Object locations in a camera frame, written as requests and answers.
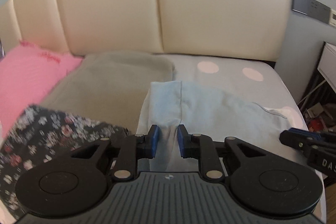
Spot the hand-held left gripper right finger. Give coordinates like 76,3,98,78
177,123,269,183

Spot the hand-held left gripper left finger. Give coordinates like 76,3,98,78
70,124,161,183

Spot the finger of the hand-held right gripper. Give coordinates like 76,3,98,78
288,128,336,141
279,131,319,154

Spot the light blue cloth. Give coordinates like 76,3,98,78
136,80,292,172

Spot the red object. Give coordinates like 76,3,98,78
308,119,327,132

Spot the beige folded cloth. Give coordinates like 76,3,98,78
41,50,177,135

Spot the white nightstand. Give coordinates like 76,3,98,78
317,42,336,85

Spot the bed with pink-dotted sheet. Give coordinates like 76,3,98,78
152,53,328,224

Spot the dark floral folded cloth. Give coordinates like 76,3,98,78
0,105,129,214

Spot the pink pillow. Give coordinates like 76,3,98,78
0,40,84,132

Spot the cream padded headboard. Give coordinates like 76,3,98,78
0,0,292,62

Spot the grey wall panel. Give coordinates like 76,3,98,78
291,0,331,24

